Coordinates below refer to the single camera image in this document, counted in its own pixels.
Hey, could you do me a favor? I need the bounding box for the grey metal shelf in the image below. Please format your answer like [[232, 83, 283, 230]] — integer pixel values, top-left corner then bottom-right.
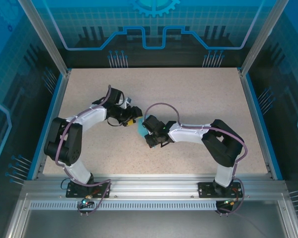
[[22, 210, 288, 238]]

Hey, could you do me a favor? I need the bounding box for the thin black left gripper wire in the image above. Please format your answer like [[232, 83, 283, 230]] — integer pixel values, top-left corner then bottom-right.
[[106, 118, 127, 127]]

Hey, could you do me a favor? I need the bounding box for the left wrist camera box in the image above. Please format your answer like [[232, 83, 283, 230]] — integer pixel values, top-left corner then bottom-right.
[[121, 97, 133, 109]]

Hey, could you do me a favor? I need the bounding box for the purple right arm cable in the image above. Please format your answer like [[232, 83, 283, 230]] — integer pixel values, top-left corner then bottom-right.
[[143, 102, 249, 216]]

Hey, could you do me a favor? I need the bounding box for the aluminium front rail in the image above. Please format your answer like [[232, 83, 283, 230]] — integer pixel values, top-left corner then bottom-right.
[[23, 173, 288, 200]]

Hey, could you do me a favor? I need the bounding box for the slotted grey cable duct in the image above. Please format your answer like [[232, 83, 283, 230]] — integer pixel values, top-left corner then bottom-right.
[[29, 201, 219, 211]]

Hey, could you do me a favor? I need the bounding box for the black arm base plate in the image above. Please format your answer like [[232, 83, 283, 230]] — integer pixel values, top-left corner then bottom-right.
[[66, 181, 111, 198], [197, 181, 243, 198]]

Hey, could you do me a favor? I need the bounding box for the cable connector green light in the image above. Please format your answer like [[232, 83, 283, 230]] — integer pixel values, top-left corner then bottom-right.
[[222, 198, 239, 208], [79, 195, 94, 207]]

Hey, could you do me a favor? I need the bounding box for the aluminium corner post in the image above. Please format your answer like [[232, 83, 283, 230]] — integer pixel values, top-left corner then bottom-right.
[[17, 0, 72, 77], [239, 0, 291, 77]]

